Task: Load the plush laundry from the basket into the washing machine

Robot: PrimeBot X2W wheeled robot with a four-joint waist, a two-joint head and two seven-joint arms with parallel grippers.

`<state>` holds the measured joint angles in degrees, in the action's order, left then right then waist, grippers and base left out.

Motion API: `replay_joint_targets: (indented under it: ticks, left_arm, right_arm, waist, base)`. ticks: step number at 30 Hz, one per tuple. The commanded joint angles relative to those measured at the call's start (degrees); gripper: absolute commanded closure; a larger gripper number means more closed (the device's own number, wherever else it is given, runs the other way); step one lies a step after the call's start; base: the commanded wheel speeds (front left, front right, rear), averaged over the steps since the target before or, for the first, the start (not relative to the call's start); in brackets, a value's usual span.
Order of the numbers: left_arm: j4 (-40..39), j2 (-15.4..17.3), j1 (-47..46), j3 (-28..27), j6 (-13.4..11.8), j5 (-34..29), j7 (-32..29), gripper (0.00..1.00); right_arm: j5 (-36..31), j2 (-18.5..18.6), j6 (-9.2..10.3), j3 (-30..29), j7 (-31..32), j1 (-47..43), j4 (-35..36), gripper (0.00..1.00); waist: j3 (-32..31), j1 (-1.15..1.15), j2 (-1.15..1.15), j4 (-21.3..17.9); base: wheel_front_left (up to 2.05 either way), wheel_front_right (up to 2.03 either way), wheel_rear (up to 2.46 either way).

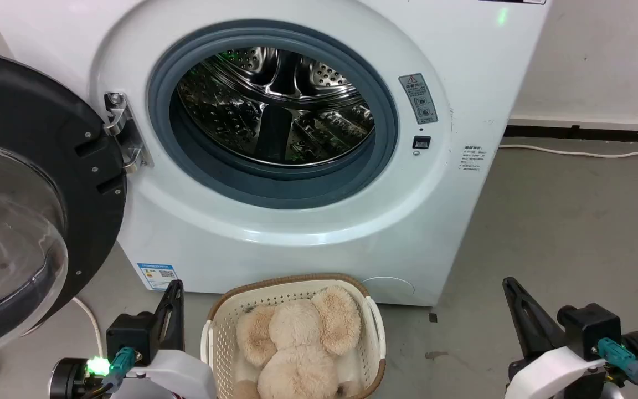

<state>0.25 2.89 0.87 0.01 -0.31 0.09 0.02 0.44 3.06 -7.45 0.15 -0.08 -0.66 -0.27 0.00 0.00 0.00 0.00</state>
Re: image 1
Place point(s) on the white front-load washing machine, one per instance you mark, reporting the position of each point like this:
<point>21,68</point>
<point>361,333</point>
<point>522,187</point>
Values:
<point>463,221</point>

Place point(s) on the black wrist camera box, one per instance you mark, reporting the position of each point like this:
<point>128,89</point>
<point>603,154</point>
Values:
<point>129,335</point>
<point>590,330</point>

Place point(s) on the round white filter cover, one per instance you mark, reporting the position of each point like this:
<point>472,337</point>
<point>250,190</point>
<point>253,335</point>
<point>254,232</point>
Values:
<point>390,288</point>

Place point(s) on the beige plush toy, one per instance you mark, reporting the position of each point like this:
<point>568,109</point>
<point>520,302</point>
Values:
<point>297,354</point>

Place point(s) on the stainless steel washer drum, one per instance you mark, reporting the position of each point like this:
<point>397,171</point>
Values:
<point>319,127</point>

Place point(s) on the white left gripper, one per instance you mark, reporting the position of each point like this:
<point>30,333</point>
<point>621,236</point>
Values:
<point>180,377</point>

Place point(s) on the chrome door hinge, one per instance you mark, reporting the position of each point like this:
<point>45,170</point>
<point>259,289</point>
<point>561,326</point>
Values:
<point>126,138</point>

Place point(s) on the black round washer door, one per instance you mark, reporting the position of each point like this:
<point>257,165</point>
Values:
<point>20,100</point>

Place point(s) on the blue energy label sticker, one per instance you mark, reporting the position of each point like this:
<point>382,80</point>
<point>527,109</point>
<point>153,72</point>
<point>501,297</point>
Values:
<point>157,276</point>

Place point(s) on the grey rubber door gasket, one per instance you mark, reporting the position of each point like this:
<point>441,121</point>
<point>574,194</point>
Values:
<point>274,187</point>

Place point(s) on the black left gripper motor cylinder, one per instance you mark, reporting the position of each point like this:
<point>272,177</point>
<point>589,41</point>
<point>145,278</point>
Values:
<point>67,379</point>

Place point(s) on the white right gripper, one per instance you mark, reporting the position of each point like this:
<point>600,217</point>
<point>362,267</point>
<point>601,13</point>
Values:
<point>557,371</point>

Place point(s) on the black door latch socket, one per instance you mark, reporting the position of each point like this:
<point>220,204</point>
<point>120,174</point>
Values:
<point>421,142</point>

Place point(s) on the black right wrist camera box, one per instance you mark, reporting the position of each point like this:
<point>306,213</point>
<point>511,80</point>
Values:
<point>590,330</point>

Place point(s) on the grey warning sticker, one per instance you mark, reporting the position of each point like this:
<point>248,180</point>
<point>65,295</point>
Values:
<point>418,100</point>

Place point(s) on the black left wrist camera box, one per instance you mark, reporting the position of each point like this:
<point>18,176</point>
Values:
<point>129,335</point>

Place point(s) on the white plastic laundry basket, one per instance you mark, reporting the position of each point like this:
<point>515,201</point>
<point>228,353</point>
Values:
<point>220,343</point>

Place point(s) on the black wall baseboard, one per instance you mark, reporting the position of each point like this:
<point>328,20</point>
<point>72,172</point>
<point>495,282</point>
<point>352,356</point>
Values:
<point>585,133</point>

